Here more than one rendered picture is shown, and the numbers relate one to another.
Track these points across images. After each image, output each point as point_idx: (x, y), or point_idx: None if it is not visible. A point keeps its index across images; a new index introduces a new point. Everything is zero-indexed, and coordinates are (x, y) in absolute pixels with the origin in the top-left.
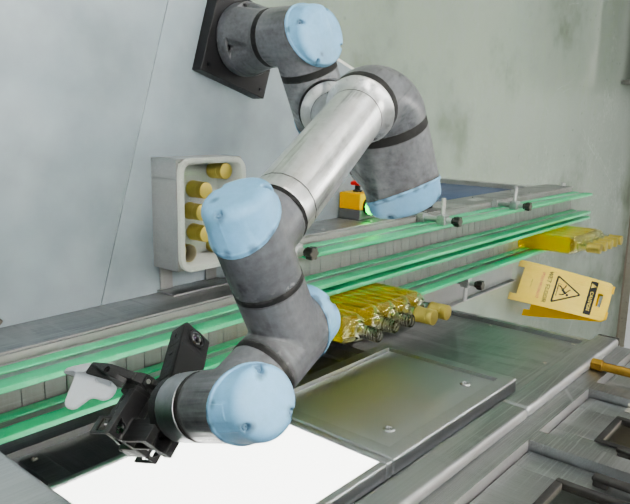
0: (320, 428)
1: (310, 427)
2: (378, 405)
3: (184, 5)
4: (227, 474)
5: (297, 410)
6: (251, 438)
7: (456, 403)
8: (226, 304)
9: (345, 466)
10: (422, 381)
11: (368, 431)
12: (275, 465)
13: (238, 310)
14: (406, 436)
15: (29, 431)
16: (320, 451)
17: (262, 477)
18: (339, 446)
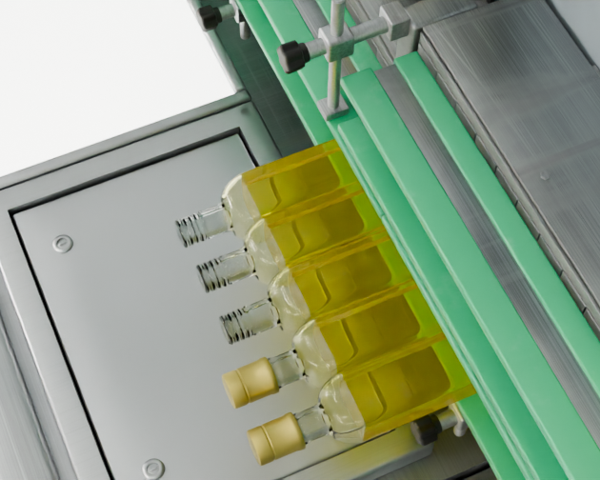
0: (108, 152)
1: (118, 142)
2: (149, 272)
3: None
4: (57, 20)
5: (180, 147)
6: None
7: (88, 397)
8: (350, 1)
9: None
10: (204, 399)
11: (73, 214)
12: (47, 71)
13: (316, 14)
14: (19, 247)
15: None
16: (50, 130)
17: (29, 50)
18: (50, 156)
